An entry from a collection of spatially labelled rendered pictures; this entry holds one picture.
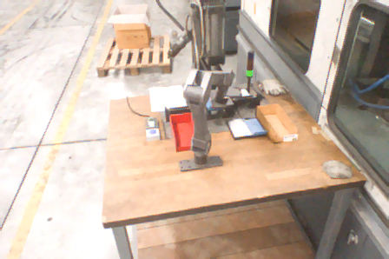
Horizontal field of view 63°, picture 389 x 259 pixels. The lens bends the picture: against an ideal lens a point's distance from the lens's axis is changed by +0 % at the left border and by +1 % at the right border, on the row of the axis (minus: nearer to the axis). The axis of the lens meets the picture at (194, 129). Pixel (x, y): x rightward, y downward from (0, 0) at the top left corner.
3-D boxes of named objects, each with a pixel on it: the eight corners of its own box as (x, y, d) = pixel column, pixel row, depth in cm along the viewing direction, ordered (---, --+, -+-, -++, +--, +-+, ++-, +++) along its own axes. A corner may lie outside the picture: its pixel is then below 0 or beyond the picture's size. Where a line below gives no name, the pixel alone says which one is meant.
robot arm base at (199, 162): (177, 149, 145) (179, 158, 140) (220, 142, 148) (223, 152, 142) (178, 162, 150) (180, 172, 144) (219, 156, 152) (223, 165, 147)
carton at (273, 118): (273, 144, 160) (274, 131, 155) (255, 117, 180) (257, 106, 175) (297, 141, 161) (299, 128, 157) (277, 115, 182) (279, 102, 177)
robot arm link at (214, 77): (214, 69, 149) (186, 68, 122) (233, 72, 146) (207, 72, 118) (211, 95, 152) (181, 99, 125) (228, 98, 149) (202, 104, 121)
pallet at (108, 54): (110, 45, 536) (108, 37, 527) (170, 43, 539) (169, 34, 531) (97, 76, 438) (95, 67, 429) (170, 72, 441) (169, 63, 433)
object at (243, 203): (134, 331, 174) (101, 222, 122) (130, 197, 254) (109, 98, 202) (326, 290, 188) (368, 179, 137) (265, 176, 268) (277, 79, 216)
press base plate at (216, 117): (166, 143, 167) (165, 139, 165) (157, 97, 207) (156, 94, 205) (283, 127, 175) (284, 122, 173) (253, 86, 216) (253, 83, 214)
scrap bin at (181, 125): (175, 152, 156) (174, 142, 152) (169, 124, 176) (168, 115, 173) (200, 149, 157) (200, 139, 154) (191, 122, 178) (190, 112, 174)
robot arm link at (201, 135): (199, 139, 148) (191, 81, 126) (212, 143, 146) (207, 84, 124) (193, 149, 144) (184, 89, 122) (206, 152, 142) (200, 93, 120)
